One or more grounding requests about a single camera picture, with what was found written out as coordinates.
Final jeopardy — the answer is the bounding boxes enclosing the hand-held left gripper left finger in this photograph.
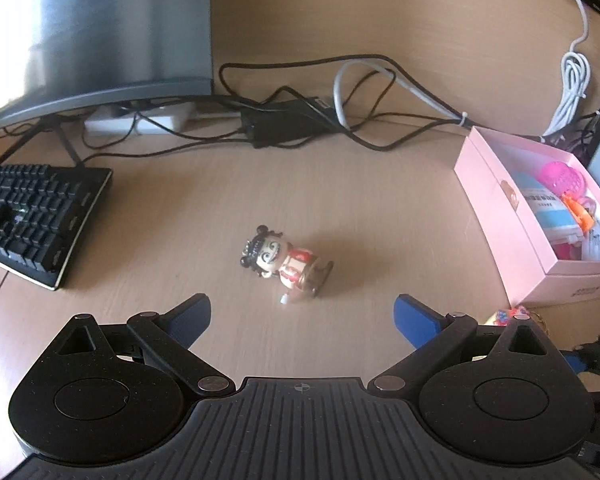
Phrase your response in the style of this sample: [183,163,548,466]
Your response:
[60,294,236,396]

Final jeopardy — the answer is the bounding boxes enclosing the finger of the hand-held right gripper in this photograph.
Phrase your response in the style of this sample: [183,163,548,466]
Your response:
[562,332,600,378]

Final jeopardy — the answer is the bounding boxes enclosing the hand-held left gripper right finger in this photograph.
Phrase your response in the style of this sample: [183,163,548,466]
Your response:
[367,294,556,396]

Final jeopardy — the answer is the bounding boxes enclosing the cartoon figurine toy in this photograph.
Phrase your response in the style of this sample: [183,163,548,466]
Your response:
[238,225,335,306]

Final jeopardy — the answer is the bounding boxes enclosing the small white tagged packet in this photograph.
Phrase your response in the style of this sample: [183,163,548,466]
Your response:
[577,225,600,263]

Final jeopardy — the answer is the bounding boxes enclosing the pink cardboard box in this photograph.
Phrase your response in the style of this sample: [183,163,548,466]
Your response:
[454,126,600,306]

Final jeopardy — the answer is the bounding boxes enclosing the blue white tissue packet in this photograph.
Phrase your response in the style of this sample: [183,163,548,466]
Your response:
[510,172,586,246]

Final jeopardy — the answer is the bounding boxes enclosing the orange plastic toy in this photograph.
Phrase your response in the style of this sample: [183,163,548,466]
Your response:
[560,194,597,233]

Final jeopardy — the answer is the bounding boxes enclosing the pink mesh basket toy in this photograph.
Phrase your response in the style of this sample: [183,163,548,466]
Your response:
[539,160,588,198]

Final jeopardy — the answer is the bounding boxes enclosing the wooden desktop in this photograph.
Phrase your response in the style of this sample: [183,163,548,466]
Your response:
[0,95,600,480]

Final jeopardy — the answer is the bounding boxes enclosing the pink round cartoon toy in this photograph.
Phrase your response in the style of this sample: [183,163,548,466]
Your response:
[482,305,551,331]

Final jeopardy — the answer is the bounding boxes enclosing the black keyboard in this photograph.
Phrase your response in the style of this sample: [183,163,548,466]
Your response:
[0,162,113,291]

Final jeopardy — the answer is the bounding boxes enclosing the white power strip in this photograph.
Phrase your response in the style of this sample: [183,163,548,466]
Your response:
[84,102,193,136]

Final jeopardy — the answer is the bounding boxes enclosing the black power adapter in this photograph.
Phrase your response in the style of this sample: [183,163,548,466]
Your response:
[240,100,338,148]

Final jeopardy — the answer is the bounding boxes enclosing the black computer monitor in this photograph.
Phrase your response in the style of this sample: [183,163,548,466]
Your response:
[0,0,216,168]

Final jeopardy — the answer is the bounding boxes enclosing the black cables beside computer case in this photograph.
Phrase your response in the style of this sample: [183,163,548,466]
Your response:
[545,110,600,161]

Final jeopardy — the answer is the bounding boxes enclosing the grey looped cable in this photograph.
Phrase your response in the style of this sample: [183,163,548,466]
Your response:
[333,60,473,133]

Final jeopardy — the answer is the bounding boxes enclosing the bundled white cable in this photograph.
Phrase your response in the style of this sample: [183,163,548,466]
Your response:
[542,0,592,138]

